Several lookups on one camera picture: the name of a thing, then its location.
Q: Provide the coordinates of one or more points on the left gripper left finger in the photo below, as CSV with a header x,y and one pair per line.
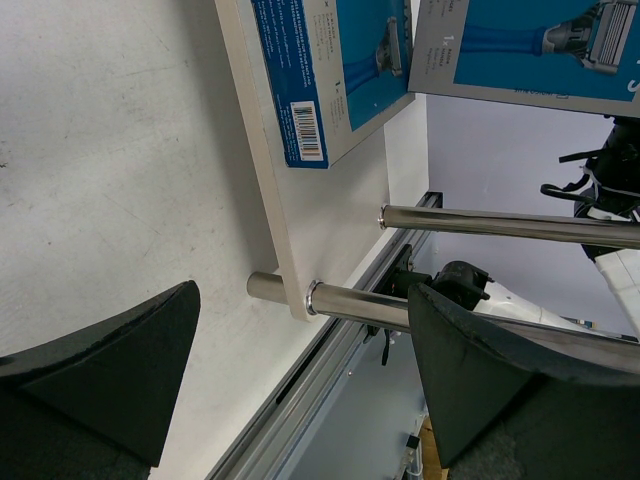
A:
x,y
98,403

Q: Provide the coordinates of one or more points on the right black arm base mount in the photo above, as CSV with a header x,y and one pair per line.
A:
x,y
395,282

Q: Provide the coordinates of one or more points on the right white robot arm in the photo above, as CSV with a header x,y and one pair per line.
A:
x,y
500,167

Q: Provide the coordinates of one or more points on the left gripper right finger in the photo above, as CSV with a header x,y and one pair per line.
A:
x,y
504,407

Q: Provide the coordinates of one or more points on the blue Harry's box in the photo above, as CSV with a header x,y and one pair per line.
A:
x,y
338,71
573,55

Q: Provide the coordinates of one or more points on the aluminium mounting rail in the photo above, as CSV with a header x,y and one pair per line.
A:
x,y
344,411

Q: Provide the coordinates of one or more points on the white two-tier shelf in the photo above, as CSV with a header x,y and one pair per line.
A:
x,y
322,222

